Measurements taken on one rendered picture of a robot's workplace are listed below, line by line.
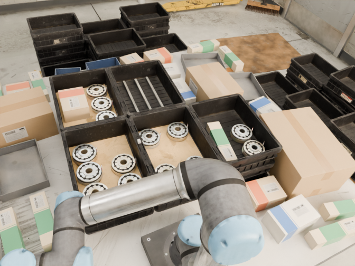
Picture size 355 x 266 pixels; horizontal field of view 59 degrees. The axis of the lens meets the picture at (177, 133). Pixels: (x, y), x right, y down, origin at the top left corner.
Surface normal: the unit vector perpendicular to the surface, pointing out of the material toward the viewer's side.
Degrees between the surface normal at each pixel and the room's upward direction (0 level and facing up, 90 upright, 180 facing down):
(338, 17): 90
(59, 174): 0
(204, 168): 28
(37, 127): 90
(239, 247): 87
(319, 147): 0
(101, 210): 53
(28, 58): 0
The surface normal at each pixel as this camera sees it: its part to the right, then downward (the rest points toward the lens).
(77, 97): 0.09, -0.68
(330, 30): -0.90, 0.26
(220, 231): -0.58, -0.38
